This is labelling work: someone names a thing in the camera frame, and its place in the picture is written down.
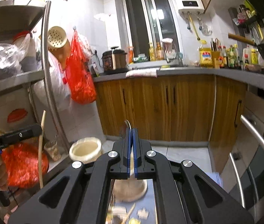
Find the metal shelf rack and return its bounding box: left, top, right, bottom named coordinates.
left=0, top=0, right=69, bottom=149

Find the white towel on counter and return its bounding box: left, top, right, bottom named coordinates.
left=126, top=68, right=159, bottom=78

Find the plastic cup with straw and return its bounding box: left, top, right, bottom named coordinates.
left=44, top=135, right=61, bottom=161

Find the wooden chopstick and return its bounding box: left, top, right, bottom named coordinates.
left=38, top=110, right=46, bottom=189

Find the red bag on shelf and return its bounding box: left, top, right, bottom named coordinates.
left=1, top=142, right=40, bottom=189

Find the cream ceramic utensil holder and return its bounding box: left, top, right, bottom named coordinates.
left=69, top=137, right=142, bottom=207

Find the electric pressure cooker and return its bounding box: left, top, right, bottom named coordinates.
left=101, top=46, right=128, bottom=75

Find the large silver spoon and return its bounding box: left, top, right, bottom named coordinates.
left=119, top=119, right=131, bottom=139

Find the hanging red plastic bag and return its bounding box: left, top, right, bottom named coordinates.
left=65, top=30, right=96, bottom=105

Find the yellow oil bottle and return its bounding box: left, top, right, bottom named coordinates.
left=199, top=47, right=213, bottom=67

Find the wooden knife block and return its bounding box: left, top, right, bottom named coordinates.
left=211, top=51, right=221, bottom=69

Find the white plastic bag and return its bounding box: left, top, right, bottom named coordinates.
left=33, top=51, right=71, bottom=111

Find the blue cartoon cloth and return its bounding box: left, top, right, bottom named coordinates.
left=104, top=179, right=224, bottom=224

